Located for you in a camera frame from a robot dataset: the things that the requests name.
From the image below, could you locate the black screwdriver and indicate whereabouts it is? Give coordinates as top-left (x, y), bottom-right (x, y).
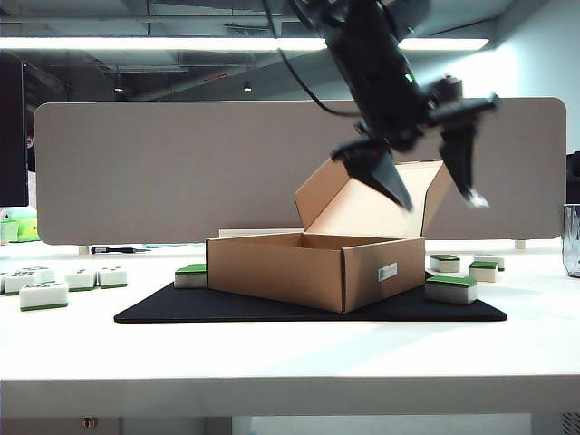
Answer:
top-left (90, 246), bottom-right (151, 255)

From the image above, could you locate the grey desk divider panel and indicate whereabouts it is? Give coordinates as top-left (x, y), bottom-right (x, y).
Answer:
top-left (34, 96), bottom-right (567, 247)

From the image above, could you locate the dark monitor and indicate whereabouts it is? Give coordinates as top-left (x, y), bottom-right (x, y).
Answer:
top-left (0, 52), bottom-right (29, 208)

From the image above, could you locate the clear glass cup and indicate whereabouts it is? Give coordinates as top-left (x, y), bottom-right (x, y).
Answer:
top-left (561, 203), bottom-right (580, 278)

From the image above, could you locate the bright green package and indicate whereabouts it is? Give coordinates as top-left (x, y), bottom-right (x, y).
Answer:
top-left (0, 217), bottom-right (40, 245)

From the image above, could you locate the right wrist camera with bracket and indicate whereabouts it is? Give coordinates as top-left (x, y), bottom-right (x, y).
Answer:
top-left (430, 74), bottom-right (464, 103)

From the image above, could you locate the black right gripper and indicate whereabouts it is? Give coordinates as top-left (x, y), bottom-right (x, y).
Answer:
top-left (324, 8), bottom-right (502, 213)

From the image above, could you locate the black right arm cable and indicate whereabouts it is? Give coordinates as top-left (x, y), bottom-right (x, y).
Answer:
top-left (262, 0), bottom-right (371, 118)

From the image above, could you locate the brown cardboard box with lid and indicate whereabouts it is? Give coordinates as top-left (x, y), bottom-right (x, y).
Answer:
top-left (205, 156), bottom-right (454, 314)

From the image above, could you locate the black rectangular mat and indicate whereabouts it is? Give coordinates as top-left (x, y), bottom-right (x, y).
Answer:
top-left (113, 271), bottom-right (508, 324)

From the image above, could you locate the black chair back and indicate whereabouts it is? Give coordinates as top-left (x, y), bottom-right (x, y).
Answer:
top-left (565, 151), bottom-right (580, 200)

